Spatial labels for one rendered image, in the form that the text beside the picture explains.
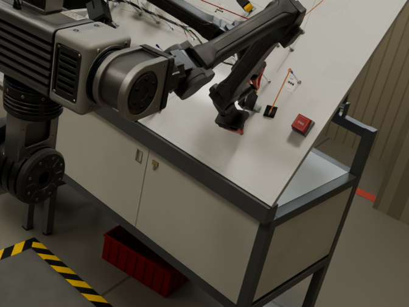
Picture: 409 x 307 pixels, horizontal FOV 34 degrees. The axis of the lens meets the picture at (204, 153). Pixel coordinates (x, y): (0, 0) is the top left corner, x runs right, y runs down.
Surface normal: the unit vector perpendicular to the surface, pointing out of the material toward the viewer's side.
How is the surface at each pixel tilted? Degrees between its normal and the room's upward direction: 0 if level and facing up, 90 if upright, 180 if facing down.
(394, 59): 90
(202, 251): 90
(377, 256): 0
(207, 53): 37
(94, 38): 0
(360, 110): 90
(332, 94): 53
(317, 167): 0
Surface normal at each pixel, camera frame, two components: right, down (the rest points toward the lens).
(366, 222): 0.19, -0.86
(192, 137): -0.42, -0.32
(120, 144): -0.66, 0.24
